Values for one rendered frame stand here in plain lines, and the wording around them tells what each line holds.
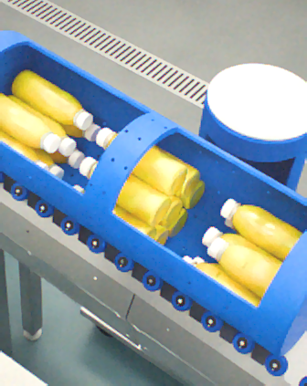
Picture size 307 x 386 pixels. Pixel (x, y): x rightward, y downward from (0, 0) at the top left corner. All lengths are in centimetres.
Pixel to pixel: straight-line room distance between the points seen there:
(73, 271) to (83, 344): 92
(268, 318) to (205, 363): 28
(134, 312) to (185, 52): 223
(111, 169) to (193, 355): 44
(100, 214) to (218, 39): 243
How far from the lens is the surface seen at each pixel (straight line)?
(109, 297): 175
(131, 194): 157
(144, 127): 156
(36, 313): 258
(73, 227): 172
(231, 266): 150
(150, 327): 172
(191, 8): 408
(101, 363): 265
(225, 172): 169
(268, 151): 191
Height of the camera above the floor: 230
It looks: 47 degrees down
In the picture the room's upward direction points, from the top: 7 degrees clockwise
